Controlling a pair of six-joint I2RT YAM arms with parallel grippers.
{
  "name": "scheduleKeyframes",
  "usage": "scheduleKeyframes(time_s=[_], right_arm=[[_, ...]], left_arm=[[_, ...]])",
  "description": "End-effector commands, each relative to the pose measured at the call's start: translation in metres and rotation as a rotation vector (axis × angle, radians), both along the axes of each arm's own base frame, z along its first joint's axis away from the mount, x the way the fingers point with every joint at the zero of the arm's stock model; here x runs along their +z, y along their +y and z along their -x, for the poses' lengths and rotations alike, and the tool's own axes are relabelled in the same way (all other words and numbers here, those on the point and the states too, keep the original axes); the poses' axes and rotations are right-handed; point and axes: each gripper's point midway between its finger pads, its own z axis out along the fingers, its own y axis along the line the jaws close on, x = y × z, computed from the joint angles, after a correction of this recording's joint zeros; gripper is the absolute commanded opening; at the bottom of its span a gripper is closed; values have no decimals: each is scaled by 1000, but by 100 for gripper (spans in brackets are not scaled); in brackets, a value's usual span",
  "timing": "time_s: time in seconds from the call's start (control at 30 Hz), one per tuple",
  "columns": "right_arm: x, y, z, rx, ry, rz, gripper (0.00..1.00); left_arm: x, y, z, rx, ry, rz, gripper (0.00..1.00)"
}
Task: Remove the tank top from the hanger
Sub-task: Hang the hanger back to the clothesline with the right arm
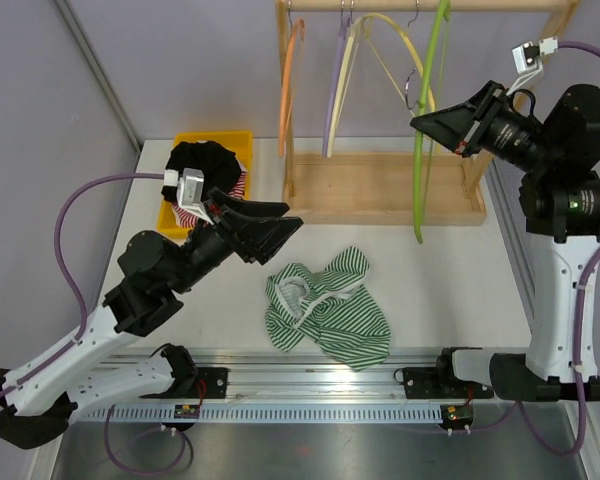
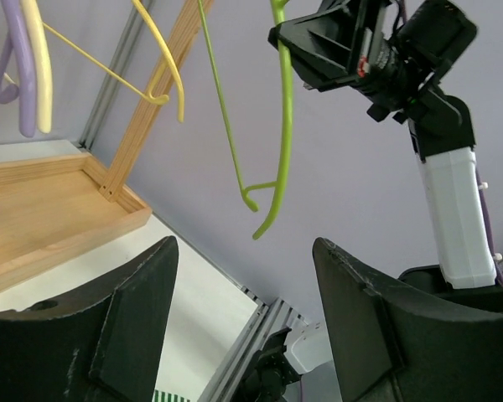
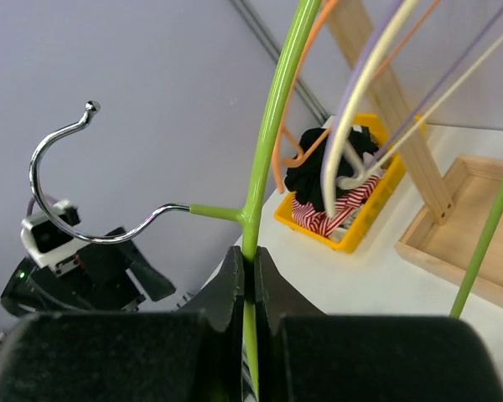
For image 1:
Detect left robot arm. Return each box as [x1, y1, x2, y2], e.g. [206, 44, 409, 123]
[0, 189, 303, 450]

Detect black tank top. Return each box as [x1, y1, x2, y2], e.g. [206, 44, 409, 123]
[165, 141, 246, 201]

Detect purple floor cable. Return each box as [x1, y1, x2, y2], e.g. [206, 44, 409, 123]
[103, 407, 195, 474]

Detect cream hanger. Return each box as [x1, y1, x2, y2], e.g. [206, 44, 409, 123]
[327, 17, 363, 158]

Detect orange hanger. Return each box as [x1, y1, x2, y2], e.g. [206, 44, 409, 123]
[277, 1, 306, 158]

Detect yellow hanger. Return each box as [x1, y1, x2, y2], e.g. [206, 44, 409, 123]
[360, 12, 441, 117]

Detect green hanger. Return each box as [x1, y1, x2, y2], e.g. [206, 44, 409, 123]
[402, 0, 452, 245]

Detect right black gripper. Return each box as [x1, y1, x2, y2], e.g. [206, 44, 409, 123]
[413, 82, 559, 176]

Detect green white striped tank top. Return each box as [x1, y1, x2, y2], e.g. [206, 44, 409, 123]
[264, 246, 392, 371]

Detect yellow plastic bin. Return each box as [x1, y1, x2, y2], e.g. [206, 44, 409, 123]
[157, 131, 253, 239]

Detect red white striped tank top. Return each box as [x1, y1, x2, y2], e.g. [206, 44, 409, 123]
[172, 171, 248, 228]

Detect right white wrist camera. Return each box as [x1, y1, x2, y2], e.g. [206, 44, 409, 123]
[507, 36, 558, 97]

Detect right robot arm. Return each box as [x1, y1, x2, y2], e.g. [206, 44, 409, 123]
[412, 81, 600, 402]

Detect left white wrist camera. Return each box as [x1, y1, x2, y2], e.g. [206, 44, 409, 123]
[162, 168, 211, 224]

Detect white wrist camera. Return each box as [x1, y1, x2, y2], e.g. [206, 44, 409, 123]
[507, 36, 558, 97]
[162, 168, 211, 224]

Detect wooden clothes rack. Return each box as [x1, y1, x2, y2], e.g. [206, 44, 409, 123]
[282, 1, 579, 232]

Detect aluminium rail base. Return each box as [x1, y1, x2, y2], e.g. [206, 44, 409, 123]
[87, 350, 494, 424]

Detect purple hanger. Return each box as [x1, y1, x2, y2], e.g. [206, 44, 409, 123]
[321, 2, 350, 158]

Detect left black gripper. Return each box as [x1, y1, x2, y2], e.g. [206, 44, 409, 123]
[167, 188, 303, 296]

